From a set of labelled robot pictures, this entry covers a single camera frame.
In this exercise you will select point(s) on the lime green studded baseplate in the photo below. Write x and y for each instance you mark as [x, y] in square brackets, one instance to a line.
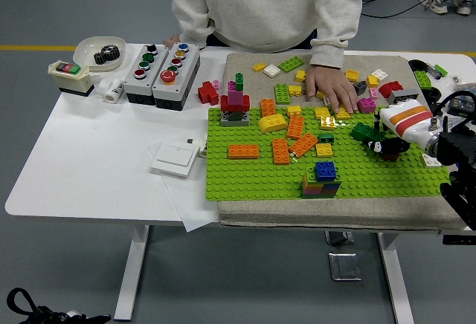
[241, 183]

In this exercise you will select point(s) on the white plastic bowl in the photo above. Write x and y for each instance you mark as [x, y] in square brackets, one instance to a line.
[85, 47]

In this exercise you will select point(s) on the beige red-green switch box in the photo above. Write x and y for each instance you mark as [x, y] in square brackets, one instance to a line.
[70, 82]

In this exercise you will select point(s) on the white wall switch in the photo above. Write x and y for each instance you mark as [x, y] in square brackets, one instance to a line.
[173, 158]

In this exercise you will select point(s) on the glossy yellow square brick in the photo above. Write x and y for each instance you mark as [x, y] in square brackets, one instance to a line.
[328, 123]

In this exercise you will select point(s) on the small yellow brick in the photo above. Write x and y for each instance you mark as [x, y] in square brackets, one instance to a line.
[259, 67]

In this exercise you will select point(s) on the small light pink brick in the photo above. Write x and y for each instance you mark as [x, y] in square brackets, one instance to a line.
[374, 93]
[216, 84]

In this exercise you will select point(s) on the black metal gear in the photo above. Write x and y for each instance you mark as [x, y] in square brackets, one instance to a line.
[112, 52]
[101, 57]

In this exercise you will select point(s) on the grey-brown mat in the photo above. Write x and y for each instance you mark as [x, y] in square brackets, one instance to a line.
[260, 212]

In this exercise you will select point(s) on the grey four-button control box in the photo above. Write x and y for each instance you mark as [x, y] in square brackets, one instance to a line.
[139, 86]

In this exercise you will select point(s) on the lime green long brick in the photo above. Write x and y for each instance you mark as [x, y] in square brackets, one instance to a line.
[291, 65]

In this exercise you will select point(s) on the magenta pink square brick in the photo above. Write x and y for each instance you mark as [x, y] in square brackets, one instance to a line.
[367, 105]

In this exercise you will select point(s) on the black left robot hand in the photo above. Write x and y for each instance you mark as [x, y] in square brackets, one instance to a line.
[85, 318]

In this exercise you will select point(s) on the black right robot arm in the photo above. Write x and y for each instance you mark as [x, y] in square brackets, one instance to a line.
[457, 149]

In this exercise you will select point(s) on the small dark green brick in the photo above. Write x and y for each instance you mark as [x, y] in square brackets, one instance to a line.
[326, 138]

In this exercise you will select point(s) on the white flat tile brick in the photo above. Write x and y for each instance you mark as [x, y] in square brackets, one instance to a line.
[327, 101]
[272, 70]
[380, 74]
[429, 162]

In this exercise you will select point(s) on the white paper sheet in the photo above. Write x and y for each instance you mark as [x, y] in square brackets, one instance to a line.
[193, 209]

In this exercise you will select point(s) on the blue square brick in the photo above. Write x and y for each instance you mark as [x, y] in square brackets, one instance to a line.
[326, 171]

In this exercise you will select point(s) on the red cross-shaped brick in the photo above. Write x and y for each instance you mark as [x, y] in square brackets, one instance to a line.
[206, 93]

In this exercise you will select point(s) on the person's right forearm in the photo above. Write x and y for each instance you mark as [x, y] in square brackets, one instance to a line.
[191, 26]

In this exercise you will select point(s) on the clear bag of blue parts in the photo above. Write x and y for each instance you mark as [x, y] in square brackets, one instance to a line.
[466, 88]

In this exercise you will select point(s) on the lime green medium brick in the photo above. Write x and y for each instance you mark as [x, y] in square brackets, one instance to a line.
[282, 93]
[423, 80]

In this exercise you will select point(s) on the person's left hand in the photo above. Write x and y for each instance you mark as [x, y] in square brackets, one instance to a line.
[332, 86]

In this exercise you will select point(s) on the dark green narrow brick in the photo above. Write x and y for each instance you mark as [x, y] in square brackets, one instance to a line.
[240, 82]

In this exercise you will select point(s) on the white pipe tee fitting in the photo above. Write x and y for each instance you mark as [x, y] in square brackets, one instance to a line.
[115, 91]

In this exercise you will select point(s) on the dark circuit board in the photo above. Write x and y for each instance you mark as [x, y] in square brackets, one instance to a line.
[461, 105]

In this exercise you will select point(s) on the grey arch brick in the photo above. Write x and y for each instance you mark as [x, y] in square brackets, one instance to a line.
[227, 121]

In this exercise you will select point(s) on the yellow curved brick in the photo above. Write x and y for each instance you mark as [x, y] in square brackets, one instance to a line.
[271, 123]

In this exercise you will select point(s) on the dark green long brick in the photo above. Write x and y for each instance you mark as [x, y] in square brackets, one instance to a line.
[362, 131]

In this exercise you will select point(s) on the dark grey slope brick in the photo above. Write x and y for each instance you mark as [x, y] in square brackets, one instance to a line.
[361, 88]

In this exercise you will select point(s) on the pink tall brick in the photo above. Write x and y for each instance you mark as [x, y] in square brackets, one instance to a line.
[234, 97]

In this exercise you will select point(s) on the orange long brick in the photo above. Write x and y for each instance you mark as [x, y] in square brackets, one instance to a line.
[243, 152]
[295, 127]
[280, 151]
[303, 145]

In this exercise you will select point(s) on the brown square brick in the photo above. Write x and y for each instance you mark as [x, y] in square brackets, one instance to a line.
[390, 157]

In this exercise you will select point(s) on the person's right hand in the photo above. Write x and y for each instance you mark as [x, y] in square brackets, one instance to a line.
[173, 41]

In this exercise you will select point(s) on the black table control panel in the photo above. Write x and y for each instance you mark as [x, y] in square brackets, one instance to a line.
[459, 239]

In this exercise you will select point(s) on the grey emergency-stop control box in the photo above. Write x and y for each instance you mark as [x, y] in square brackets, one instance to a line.
[182, 86]

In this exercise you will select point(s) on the silver metal clip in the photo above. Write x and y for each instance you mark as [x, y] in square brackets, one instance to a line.
[431, 70]

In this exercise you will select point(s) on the red wide brick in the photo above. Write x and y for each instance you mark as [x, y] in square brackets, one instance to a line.
[225, 103]

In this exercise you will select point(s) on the metal floor socket box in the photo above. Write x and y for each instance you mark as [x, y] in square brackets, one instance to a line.
[344, 266]

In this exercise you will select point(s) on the white table leg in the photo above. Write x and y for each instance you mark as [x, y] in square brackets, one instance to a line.
[398, 283]
[134, 264]

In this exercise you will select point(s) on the pale yellow square brick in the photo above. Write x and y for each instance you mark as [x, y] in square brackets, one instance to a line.
[295, 91]

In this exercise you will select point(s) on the person's left forearm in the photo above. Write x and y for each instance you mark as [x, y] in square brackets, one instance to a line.
[334, 38]

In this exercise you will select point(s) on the red stepped brick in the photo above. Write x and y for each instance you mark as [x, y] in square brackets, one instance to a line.
[389, 90]

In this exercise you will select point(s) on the small lime green piece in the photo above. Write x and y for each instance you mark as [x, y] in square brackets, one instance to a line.
[441, 68]

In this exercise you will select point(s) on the grey brick with holes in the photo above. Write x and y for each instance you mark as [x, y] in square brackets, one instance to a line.
[403, 97]

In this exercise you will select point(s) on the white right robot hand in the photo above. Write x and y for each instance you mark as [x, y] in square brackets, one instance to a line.
[409, 119]

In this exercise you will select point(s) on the multicolour brick stack lime top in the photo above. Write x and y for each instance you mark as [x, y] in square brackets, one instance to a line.
[321, 190]

